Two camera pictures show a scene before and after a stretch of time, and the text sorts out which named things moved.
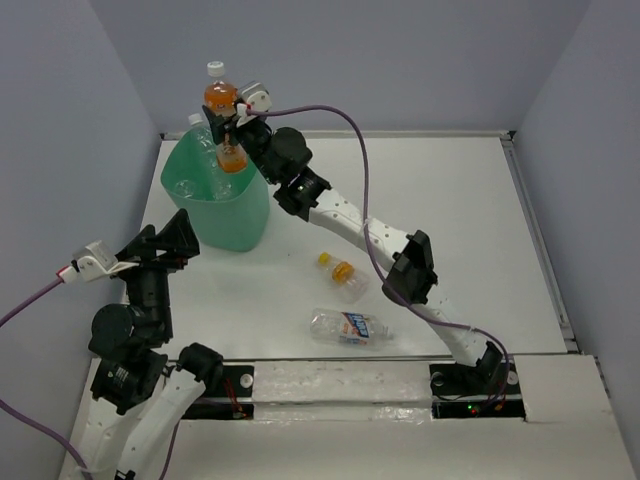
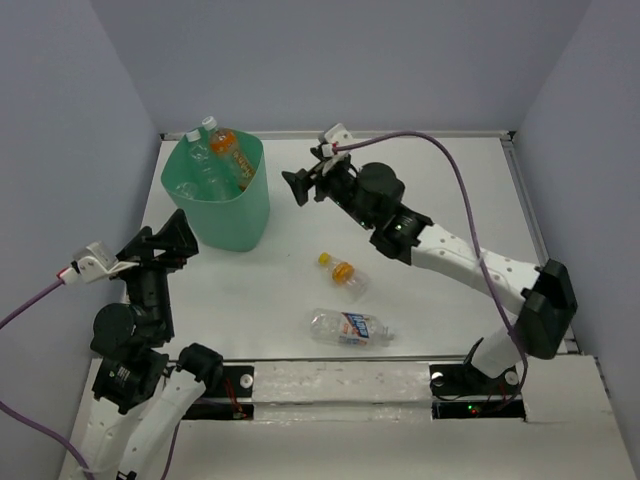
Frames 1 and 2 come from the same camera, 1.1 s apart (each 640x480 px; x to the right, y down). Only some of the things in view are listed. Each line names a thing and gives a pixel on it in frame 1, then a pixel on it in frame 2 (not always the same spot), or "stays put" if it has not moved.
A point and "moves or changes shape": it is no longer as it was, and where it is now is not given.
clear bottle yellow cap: [344, 277] stays put
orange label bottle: [219, 96] moves or changes shape
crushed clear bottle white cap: [185, 188] stays put
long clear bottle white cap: [202, 151] moves or changes shape
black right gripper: [218, 124] → [304, 179]
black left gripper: [178, 234] stays put
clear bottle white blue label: [348, 328] stays put
